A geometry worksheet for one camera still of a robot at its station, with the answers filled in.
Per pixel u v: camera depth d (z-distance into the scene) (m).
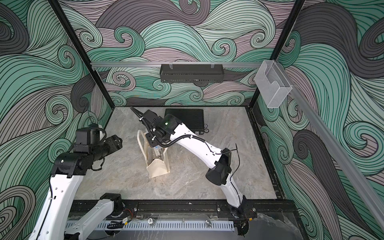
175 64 0.93
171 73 1.07
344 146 0.52
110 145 0.60
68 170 0.42
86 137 0.47
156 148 0.65
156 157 0.83
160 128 0.48
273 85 0.77
